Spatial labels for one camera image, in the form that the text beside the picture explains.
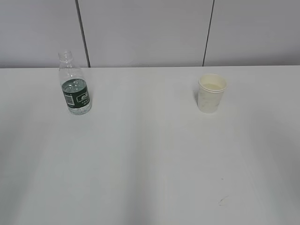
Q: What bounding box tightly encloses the white paper cup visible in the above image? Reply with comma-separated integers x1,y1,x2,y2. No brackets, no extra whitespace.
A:
197,74,227,113

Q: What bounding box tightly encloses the clear water bottle green label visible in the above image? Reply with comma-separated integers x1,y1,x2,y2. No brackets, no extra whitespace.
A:
58,50,91,115

